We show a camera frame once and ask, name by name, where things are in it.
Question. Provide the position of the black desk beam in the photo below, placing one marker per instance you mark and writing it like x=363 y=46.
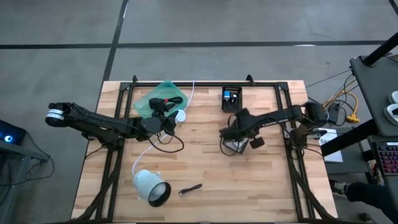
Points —
x=348 y=138

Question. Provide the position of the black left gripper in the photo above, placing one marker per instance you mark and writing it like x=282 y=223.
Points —
x=152 y=126

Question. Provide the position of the small black item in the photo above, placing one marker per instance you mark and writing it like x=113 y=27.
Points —
x=234 y=97

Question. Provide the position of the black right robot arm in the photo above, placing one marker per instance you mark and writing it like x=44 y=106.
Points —
x=280 y=116

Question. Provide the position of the black pole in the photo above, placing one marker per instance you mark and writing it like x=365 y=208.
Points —
x=381 y=49

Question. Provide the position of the keyboard with red keys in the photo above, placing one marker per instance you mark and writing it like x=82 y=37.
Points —
x=388 y=157

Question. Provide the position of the white rounded device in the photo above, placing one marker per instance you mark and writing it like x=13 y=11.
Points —
x=394 y=97
x=390 y=113

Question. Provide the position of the black slotted plastic basket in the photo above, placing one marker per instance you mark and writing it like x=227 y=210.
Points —
x=231 y=107
x=246 y=150

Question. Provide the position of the blue capped small item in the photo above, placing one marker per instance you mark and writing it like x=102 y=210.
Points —
x=227 y=94

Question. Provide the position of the blue lit computer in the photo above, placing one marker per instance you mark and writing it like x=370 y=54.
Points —
x=11 y=133

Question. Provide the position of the black power strip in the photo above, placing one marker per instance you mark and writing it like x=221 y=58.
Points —
x=334 y=113

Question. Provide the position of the black aluminium rig frame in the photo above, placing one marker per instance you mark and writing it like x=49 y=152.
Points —
x=202 y=84

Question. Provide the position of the white paper sheet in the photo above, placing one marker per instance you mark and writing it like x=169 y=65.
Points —
x=334 y=155

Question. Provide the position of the white round plug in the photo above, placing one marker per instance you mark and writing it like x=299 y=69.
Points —
x=181 y=117

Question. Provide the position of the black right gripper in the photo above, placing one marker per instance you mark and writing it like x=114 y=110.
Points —
x=242 y=121

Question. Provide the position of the grey side stand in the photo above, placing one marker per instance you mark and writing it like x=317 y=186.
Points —
x=18 y=152

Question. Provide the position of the person's shoe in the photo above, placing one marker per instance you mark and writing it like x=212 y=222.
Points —
x=339 y=187

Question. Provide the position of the white camera with black hood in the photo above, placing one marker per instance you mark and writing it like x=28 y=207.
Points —
x=146 y=185

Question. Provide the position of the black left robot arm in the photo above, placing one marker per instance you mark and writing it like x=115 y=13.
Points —
x=93 y=119

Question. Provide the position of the dark grey desk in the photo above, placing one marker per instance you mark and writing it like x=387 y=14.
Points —
x=376 y=93

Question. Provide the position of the person's leg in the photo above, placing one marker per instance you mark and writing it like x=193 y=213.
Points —
x=370 y=194

